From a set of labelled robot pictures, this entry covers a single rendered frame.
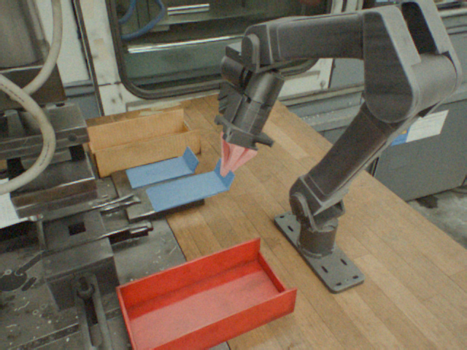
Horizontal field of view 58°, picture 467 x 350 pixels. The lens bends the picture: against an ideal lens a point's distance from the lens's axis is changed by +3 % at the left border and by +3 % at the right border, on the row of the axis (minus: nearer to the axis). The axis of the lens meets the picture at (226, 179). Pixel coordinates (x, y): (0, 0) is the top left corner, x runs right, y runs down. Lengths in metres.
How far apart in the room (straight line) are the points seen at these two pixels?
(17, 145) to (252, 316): 0.40
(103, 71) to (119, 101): 0.10
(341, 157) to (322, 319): 0.26
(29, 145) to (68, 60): 0.67
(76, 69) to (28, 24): 0.72
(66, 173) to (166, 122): 0.53
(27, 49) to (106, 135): 0.53
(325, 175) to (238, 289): 0.24
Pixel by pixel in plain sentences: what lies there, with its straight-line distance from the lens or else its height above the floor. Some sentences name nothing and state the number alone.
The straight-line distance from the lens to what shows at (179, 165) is 0.94.
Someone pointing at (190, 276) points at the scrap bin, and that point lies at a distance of 0.70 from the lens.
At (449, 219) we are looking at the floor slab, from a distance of 2.44.
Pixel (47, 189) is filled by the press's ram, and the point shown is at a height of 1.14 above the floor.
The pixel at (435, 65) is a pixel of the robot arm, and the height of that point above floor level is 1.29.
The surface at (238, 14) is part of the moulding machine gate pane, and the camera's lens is 1.30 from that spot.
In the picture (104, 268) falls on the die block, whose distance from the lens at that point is 0.69.
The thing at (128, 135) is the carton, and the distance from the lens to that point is 1.07.
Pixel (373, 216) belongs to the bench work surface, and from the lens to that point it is 0.89.
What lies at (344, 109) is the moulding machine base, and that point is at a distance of 1.69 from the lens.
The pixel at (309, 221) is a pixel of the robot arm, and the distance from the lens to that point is 0.70.
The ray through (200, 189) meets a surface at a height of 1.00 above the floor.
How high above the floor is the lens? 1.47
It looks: 38 degrees down
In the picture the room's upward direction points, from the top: straight up
